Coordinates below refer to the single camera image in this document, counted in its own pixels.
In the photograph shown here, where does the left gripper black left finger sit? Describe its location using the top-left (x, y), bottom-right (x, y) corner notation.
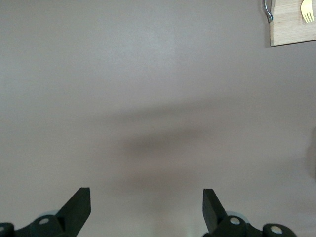
top-left (0, 187), bottom-right (91, 237)

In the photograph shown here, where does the yellow plastic fork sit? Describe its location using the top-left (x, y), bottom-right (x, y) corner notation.
top-left (300, 0), bottom-right (315, 24)

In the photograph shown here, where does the wooden cutting board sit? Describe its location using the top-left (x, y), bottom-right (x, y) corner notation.
top-left (263, 0), bottom-right (316, 47)

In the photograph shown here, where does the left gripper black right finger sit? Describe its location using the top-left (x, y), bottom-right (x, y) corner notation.
top-left (202, 189), bottom-right (297, 237)

